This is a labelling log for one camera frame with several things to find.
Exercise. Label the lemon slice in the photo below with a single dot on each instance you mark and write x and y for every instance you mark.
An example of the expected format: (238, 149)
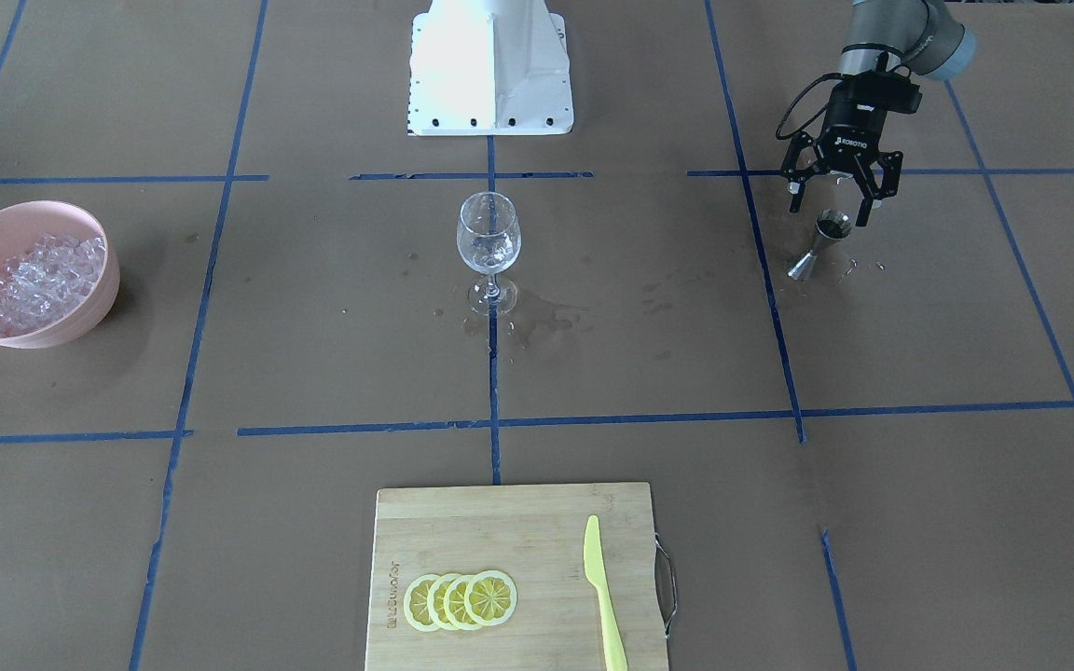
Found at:
(436, 602)
(417, 611)
(491, 598)
(454, 604)

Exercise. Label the yellow plastic knife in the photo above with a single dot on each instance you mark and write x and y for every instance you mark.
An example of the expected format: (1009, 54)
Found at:
(613, 653)

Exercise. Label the bamboo cutting board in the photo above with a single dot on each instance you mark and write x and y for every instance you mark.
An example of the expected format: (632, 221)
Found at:
(534, 534)

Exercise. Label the pile of clear ice cubes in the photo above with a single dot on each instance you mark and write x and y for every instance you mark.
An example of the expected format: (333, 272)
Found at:
(48, 281)

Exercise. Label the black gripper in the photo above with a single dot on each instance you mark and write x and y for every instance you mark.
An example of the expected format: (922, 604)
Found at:
(849, 136)

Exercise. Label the pink plastic bowl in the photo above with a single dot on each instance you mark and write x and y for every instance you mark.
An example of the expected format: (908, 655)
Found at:
(20, 226)

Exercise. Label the steel double jigger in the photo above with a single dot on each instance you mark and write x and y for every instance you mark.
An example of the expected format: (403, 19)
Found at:
(832, 226)

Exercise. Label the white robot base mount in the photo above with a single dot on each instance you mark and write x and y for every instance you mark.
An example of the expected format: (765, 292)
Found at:
(489, 68)

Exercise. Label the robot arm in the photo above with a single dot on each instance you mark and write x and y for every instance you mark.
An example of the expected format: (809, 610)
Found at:
(888, 43)

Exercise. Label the clear wine glass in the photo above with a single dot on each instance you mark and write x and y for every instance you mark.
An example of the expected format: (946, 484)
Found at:
(489, 240)

